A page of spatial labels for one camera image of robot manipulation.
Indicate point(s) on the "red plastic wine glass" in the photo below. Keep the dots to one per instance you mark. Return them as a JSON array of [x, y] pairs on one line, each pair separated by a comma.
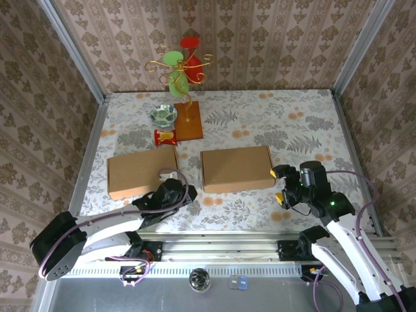
[[194, 66]]

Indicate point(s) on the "brown cardboard box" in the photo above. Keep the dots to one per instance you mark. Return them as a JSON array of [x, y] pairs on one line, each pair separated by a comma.
[[139, 172], [237, 169]]

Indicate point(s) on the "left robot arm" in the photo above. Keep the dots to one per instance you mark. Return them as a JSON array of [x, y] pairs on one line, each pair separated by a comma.
[[107, 224]]

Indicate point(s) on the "aluminium frame post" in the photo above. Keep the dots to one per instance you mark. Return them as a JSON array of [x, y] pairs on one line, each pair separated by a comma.
[[364, 48], [71, 48]]

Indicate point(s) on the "blue card case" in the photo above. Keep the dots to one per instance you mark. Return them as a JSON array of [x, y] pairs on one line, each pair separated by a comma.
[[243, 282]]

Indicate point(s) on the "shiny metal cup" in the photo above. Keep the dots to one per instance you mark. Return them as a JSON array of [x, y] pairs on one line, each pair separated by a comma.
[[200, 280]]

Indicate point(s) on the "clear card case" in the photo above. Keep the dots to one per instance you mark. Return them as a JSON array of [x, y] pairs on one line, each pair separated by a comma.
[[234, 282]]

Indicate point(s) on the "red snack packet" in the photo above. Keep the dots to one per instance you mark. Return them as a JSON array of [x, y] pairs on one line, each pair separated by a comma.
[[165, 136]]

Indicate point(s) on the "leaf pattern bowl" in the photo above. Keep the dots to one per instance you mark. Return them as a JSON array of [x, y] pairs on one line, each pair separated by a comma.
[[163, 114]]

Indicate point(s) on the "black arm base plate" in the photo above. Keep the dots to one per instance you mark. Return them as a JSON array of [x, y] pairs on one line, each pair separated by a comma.
[[286, 250], [156, 250]]

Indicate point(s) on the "floral table cover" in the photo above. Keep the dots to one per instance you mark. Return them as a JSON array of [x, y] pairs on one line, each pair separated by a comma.
[[243, 214]]

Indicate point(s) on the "green plastic wine glass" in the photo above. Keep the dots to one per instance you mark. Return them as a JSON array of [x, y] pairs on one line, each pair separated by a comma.
[[177, 86]]

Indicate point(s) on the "grey metal sheet panel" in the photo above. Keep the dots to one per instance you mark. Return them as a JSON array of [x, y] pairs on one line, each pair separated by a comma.
[[276, 299]]

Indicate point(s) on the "aluminium side rail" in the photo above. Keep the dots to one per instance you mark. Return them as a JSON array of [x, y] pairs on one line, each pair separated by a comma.
[[87, 169], [354, 146]]

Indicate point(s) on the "aluminium front rail beam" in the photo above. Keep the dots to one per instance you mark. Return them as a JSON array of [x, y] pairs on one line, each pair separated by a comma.
[[221, 247]]

